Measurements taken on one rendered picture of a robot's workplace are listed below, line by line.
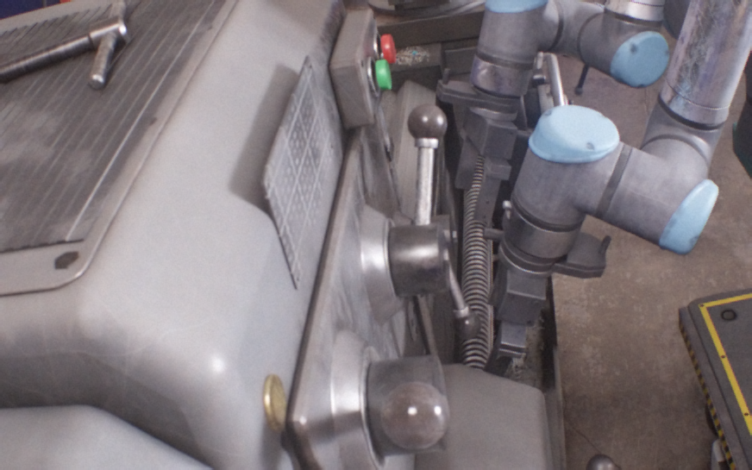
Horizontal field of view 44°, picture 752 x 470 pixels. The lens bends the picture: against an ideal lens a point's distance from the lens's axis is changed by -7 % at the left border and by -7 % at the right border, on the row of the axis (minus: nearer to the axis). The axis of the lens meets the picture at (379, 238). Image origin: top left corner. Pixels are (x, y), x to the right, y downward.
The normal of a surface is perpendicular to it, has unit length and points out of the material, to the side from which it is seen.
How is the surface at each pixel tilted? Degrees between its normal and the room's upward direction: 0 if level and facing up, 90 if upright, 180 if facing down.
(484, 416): 32
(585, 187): 76
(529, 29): 89
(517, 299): 97
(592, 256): 24
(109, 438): 46
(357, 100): 90
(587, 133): 20
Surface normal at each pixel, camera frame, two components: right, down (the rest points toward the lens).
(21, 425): -0.21, -0.82
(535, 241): -0.32, 0.60
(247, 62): 0.55, -0.66
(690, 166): 0.44, -0.57
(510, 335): 0.18, -0.72
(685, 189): 0.04, -0.48
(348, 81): -0.08, 0.56
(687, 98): -0.61, 0.47
